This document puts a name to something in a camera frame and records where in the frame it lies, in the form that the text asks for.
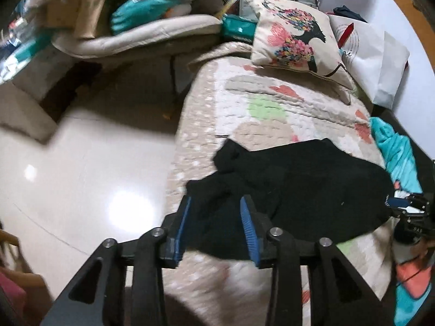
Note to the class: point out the teal fleece blanket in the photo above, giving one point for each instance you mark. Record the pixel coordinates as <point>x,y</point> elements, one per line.
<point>414,263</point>

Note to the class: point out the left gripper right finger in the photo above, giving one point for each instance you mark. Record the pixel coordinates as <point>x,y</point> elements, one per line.
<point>256,227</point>

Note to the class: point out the white paper bag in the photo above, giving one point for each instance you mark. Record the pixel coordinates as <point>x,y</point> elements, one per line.
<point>373,57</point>

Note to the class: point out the heart patterned quilt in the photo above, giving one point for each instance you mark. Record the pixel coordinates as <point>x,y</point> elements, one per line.
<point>259,108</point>

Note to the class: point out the teal cloth bundle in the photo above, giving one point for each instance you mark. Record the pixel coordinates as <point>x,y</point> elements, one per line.
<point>135,13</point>

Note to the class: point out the floral lady print pillow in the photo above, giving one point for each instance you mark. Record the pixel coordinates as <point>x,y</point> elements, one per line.
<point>294,36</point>

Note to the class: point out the black pants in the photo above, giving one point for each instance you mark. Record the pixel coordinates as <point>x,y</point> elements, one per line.
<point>311,189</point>

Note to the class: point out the teal box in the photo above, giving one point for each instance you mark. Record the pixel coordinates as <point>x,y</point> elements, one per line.
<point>237,28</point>

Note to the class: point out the beige folded cushion mat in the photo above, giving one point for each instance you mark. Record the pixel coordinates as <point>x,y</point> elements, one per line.
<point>163,30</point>

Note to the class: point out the beige storage box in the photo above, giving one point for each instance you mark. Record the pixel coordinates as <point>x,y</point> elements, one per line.
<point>24,85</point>

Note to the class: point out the brown cardboard box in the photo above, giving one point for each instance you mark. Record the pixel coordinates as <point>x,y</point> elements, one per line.
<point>53,14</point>

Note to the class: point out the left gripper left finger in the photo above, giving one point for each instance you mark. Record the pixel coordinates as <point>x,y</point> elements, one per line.
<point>174,225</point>

